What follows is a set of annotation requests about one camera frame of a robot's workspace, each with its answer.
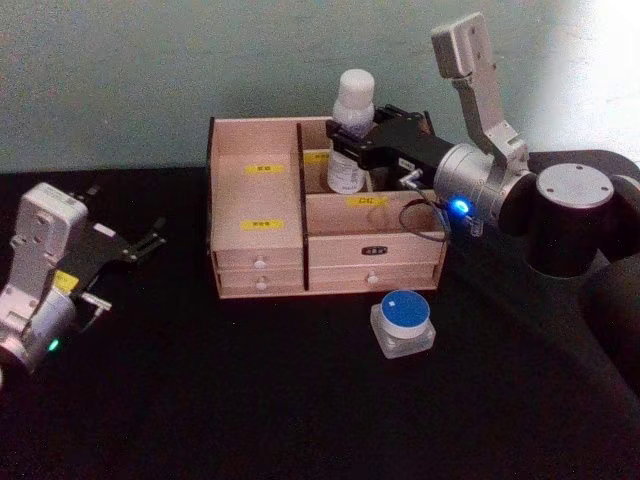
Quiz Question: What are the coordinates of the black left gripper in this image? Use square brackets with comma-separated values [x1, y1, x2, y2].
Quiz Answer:
[53, 185, 169, 300]

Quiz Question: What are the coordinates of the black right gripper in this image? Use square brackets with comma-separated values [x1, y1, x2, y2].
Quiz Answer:
[325, 104, 456, 188]

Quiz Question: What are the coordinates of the white plastic bottle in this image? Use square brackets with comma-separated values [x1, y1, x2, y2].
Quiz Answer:
[326, 68, 377, 196]

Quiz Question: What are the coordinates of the wooden desktop organizer box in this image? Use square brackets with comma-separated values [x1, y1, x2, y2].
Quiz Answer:
[206, 116, 450, 301]

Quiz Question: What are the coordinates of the wide wooden drawer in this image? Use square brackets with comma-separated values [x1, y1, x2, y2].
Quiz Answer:
[308, 261, 442, 292]

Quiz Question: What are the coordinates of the small wooden drawer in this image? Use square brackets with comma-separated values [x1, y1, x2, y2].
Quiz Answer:
[213, 248, 305, 272]
[217, 269, 305, 294]

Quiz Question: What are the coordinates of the clear jar with blue lid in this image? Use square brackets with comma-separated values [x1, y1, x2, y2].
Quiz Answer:
[369, 289, 437, 360]

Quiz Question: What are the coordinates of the black table cloth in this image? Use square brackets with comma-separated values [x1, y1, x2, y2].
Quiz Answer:
[0, 148, 640, 480]

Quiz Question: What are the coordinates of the thin dark right gripper cable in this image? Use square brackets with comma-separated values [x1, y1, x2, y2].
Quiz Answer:
[397, 169, 451, 245]

